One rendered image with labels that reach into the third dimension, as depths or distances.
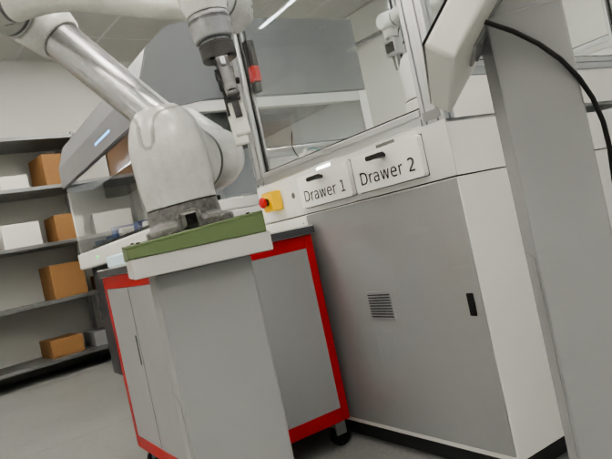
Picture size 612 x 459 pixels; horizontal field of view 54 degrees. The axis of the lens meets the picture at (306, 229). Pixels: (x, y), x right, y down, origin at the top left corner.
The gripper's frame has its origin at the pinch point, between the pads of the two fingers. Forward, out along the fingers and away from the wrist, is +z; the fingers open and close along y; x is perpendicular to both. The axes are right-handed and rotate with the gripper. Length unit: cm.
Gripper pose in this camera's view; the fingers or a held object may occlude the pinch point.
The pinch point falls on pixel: (241, 135)
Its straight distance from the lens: 129.4
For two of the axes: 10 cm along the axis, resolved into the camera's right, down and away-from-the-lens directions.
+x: -9.5, 2.8, -1.2
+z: 2.8, 9.6, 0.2
